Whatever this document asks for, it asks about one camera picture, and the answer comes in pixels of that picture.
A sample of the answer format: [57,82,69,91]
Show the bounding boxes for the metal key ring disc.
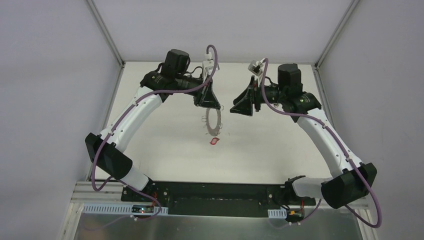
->
[201,105,224,137]

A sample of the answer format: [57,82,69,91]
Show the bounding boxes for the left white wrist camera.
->
[201,58,215,81]

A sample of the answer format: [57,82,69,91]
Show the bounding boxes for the aluminium frame rail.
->
[70,181,123,203]

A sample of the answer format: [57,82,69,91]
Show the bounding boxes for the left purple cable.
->
[90,44,219,222]

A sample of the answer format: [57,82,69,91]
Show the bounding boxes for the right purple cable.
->
[260,58,383,229]

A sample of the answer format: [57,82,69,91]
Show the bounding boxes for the left white cable duct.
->
[82,203,169,216]

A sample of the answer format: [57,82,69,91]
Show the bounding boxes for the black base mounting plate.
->
[142,181,316,218]

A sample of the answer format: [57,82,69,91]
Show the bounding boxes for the white cable duct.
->
[82,203,169,216]
[267,208,287,219]

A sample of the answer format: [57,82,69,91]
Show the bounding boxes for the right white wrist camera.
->
[247,58,268,80]

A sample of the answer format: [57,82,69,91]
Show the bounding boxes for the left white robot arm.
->
[85,44,222,203]

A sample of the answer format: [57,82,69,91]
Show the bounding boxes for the red tagged key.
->
[209,136,220,146]

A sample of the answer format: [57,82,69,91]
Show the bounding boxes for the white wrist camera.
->
[247,58,268,80]
[201,58,215,81]

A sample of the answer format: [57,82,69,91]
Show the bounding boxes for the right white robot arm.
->
[230,60,377,209]

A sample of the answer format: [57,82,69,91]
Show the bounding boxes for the purple cable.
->
[90,44,219,222]
[260,58,383,229]

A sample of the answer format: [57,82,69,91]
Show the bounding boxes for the right white cable duct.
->
[267,208,287,219]

